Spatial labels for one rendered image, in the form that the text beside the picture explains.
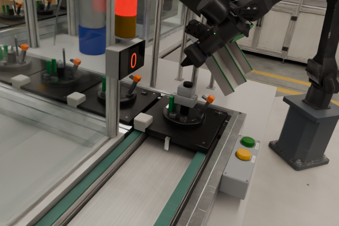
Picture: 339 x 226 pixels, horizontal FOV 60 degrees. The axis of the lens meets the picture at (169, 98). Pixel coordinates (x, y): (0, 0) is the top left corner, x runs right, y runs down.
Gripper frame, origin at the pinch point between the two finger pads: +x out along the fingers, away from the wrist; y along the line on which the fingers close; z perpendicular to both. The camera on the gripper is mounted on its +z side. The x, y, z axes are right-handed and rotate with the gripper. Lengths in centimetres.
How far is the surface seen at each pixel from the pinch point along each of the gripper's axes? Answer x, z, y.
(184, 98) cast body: 8.3, -8.5, 2.2
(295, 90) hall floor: 52, -118, -302
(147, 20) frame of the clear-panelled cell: 47, 34, -86
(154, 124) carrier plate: 18.9, -9.1, 9.0
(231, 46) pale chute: 3.4, -7.5, -49.1
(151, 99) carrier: 24.1, -3.1, -5.5
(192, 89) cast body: 4.9, -7.7, 0.8
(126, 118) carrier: 24.8, -2.4, 10.5
